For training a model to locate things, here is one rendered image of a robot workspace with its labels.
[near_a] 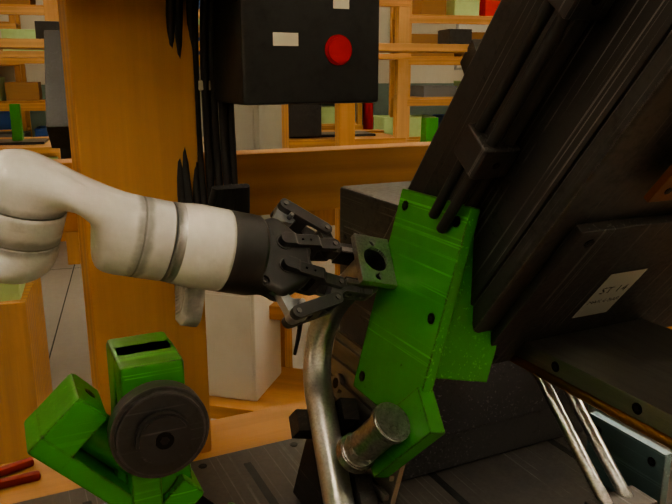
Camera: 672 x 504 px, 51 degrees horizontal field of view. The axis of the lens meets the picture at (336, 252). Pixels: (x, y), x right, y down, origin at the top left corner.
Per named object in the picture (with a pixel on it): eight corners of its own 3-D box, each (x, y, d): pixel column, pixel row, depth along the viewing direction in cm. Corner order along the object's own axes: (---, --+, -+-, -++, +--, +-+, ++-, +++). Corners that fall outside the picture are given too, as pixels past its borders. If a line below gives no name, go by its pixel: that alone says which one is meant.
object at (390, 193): (589, 431, 98) (612, 189, 90) (401, 484, 86) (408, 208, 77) (505, 381, 114) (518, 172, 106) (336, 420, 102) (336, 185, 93)
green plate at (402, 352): (481, 438, 67) (541, 222, 64) (409, 435, 63) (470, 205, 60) (416, 389, 77) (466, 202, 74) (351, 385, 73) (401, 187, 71)
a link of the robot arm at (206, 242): (192, 250, 71) (131, 241, 69) (234, 186, 64) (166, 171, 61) (195, 331, 67) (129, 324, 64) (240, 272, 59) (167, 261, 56)
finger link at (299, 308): (278, 320, 64) (322, 297, 68) (289, 336, 64) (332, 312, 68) (291, 306, 62) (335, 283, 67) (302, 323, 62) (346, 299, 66)
